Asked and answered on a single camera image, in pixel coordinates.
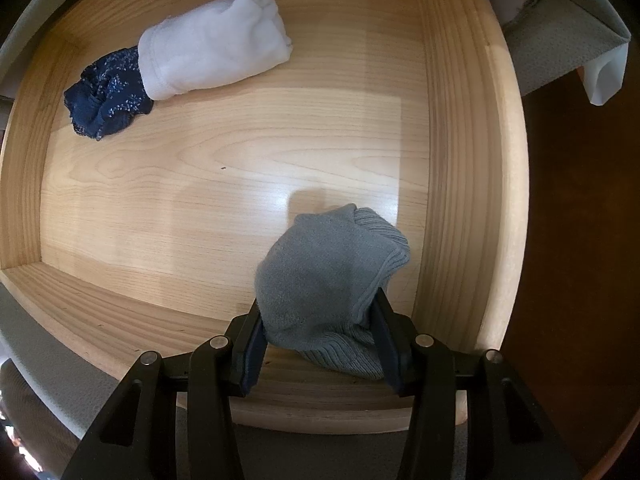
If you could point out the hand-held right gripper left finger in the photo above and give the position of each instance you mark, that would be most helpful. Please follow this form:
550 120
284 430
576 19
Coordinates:
252 360

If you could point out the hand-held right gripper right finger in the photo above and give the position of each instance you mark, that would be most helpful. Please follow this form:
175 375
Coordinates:
390 355

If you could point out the grey knit garment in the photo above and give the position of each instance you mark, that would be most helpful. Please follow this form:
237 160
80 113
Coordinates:
320 280

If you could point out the grey-fronted wooden drawer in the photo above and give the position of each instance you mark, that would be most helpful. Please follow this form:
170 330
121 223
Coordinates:
225 185

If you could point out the navy blue patterned sock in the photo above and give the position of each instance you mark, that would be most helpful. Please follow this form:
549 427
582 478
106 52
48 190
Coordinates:
105 95

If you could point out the white sock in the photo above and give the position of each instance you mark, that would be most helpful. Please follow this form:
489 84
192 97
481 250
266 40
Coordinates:
210 50

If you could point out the grey bedside cabinet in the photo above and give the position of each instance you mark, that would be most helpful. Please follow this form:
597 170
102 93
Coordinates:
550 50

